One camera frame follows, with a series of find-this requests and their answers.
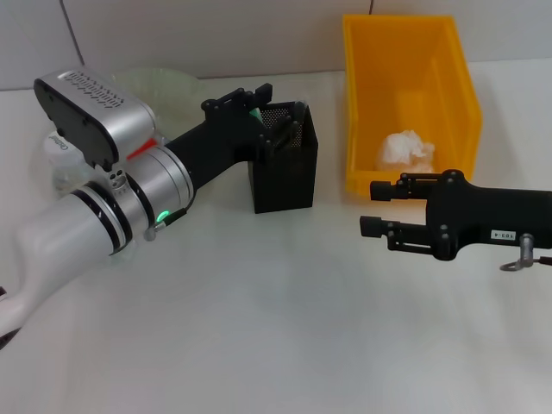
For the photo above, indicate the black mesh pen holder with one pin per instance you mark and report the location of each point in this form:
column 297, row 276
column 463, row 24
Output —
column 289, row 181

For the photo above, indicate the pale green glass fruit plate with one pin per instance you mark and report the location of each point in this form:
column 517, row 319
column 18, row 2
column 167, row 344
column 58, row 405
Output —
column 172, row 90

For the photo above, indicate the clear green-label water bottle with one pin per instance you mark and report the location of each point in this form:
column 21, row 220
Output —
column 64, row 168

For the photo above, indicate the green toothbrush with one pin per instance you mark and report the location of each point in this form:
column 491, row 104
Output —
column 256, row 115

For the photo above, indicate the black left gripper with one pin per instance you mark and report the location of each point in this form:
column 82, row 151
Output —
column 220, row 142

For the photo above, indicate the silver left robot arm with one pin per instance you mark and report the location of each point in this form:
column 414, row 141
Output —
column 86, row 194

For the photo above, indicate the yellow plastic bin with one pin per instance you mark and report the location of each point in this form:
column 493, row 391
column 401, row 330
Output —
column 388, row 86

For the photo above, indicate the white paper ball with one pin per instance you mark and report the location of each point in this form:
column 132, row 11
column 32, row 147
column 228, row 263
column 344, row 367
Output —
column 403, row 153

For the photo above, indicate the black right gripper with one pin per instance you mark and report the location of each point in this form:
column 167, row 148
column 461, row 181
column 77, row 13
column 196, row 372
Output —
column 487, row 220

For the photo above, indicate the orange fruit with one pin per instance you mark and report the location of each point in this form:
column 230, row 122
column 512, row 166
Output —
column 142, row 147

